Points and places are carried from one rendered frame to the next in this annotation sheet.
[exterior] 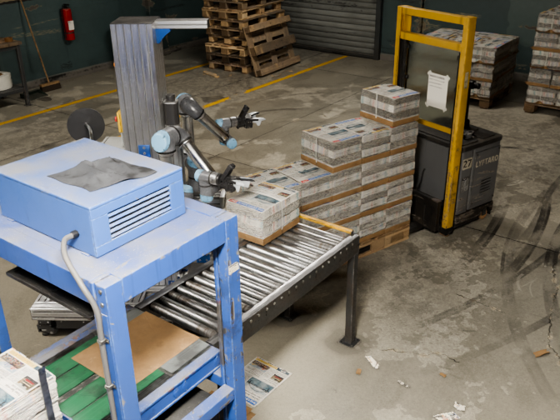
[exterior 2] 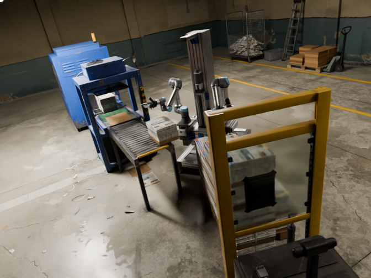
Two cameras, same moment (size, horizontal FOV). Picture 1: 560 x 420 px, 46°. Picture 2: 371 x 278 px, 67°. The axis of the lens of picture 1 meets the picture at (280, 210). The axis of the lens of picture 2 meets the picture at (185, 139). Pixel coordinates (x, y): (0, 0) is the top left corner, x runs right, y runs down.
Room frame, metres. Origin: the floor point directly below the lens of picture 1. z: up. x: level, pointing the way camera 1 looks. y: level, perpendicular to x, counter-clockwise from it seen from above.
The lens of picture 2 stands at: (5.53, -2.82, 2.44)
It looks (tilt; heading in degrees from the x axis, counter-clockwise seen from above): 26 degrees down; 118
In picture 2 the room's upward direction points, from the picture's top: 9 degrees counter-clockwise
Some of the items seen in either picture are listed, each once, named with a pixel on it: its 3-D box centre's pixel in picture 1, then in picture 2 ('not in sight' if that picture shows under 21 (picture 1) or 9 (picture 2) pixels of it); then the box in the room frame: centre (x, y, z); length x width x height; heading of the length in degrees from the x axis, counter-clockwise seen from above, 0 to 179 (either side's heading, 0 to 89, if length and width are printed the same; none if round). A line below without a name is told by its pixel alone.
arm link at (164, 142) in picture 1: (168, 172); (176, 96); (3.65, 0.67, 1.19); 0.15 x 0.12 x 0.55; 152
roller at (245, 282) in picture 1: (242, 281); (133, 133); (3.07, 0.22, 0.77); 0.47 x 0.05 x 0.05; 53
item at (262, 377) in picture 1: (256, 380); (147, 178); (3.15, 0.16, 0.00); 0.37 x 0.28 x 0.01; 143
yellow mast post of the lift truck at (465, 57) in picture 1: (456, 128); (226, 227); (5.00, -1.43, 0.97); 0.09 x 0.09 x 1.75; 35
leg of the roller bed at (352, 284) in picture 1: (351, 298); (143, 188); (3.54, -0.45, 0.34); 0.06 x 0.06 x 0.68; 53
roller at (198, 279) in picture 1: (226, 292); (131, 131); (2.97, 0.29, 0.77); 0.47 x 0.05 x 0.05; 53
